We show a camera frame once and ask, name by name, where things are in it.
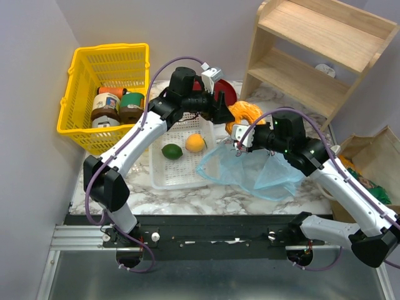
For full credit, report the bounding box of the wooden shelf unit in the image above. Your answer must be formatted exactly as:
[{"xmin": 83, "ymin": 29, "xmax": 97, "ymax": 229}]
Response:
[{"xmin": 240, "ymin": 1, "xmax": 399, "ymax": 129}]

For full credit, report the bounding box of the yellow plastic shopping basket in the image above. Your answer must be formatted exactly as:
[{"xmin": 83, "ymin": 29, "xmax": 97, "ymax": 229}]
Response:
[{"xmin": 57, "ymin": 43, "xmax": 150, "ymax": 155}]

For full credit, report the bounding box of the orange ring doughnut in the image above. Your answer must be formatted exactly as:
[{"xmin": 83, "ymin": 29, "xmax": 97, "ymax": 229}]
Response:
[{"xmin": 225, "ymin": 101, "xmax": 263, "ymax": 135}]

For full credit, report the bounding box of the red round tray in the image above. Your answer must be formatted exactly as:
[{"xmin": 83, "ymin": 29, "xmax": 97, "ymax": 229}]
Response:
[{"xmin": 191, "ymin": 78, "xmax": 238, "ymax": 108}]

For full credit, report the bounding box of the white round wall fixture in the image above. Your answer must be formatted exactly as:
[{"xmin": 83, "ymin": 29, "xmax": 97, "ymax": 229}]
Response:
[{"xmin": 314, "ymin": 63, "xmax": 336, "ymax": 78}]

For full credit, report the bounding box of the white plastic perforated basket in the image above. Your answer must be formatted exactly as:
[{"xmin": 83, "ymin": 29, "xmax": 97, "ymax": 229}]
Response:
[{"xmin": 149, "ymin": 114, "xmax": 216, "ymax": 190}]

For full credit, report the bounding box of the orange capped bottle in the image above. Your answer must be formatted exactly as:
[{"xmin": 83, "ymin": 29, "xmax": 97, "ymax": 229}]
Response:
[{"xmin": 97, "ymin": 87, "xmax": 128, "ymax": 98}]

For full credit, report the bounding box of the green snack packet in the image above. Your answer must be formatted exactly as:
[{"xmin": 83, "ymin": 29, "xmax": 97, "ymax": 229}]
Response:
[{"xmin": 347, "ymin": 167, "xmax": 392, "ymax": 205}]

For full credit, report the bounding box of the green lidded brown jar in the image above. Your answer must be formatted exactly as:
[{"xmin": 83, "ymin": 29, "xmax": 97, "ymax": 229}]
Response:
[{"xmin": 119, "ymin": 92, "xmax": 144, "ymax": 124}]

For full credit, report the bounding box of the green lime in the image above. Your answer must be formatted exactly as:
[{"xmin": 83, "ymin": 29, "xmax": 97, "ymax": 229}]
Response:
[{"xmin": 161, "ymin": 144, "xmax": 183, "ymax": 161}]

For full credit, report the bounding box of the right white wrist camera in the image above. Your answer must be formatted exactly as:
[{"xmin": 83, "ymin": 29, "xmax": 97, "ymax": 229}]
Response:
[{"xmin": 231, "ymin": 124, "xmax": 254, "ymax": 148}]

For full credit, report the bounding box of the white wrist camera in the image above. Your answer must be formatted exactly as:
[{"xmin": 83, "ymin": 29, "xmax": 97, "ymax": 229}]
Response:
[
  {"xmin": 201, "ymin": 62, "xmax": 223, "ymax": 94},
  {"xmin": 231, "ymin": 124, "xmax": 254, "ymax": 148}
]

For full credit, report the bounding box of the white labelled brown jar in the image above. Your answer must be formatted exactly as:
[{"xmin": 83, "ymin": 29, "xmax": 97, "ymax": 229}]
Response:
[{"xmin": 91, "ymin": 93, "xmax": 121, "ymax": 121}]

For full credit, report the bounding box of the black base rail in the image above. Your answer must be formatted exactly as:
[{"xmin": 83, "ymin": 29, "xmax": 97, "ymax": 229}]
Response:
[{"xmin": 102, "ymin": 215, "xmax": 324, "ymax": 266}]

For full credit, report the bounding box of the brown paper bag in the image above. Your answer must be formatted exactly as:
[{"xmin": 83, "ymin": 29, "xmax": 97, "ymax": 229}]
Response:
[{"xmin": 340, "ymin": 126, "xmax": 399, "ymax": 213}]

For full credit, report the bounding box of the grey white packaged item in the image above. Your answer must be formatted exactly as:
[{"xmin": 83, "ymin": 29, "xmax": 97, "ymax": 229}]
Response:
[{"xmin": 92, "ymin": 116, "xmax": 120, "ymax": 128}]

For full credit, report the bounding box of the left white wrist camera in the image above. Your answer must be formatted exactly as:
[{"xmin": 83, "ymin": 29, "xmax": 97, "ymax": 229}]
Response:
[{"xmin": 201, "ymin": 62, "xmax": 223, "ymax": 94}]

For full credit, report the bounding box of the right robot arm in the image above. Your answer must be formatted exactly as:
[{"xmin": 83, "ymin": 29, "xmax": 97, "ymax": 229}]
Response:
[{"xmin": 240, "ymin": 107, "xmax": 399, "ymax": 268}]

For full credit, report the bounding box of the orange citrus fruit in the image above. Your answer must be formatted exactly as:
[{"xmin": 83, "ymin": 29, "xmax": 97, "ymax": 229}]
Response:
[{"xmin": 185, "ymin": 133, "xmax": 207, "ymax": 153}]

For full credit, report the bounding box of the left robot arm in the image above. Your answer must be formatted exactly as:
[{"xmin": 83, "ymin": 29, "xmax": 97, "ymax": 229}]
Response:
[{"xmin": 83, "ymin": 67, "xmax": 234, "ymax": 247}]

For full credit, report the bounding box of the orange packaged food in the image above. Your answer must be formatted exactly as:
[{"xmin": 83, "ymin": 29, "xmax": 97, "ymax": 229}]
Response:
[{"xmin": 338, "ymin": 155, "xmax": 356, "ymax": 171}]

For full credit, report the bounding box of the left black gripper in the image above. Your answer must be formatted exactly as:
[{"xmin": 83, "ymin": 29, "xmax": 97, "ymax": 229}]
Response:
[{"xmin": 181, "ymin": 83, "xmax": 234, "ymax": 124}]

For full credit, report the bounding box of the light blue plastic grocery bag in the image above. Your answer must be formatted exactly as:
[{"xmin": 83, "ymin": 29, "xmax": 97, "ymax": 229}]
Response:
[{"xmin": 196, "ymin": 138, "xmax": 305, "ymax": 201}]

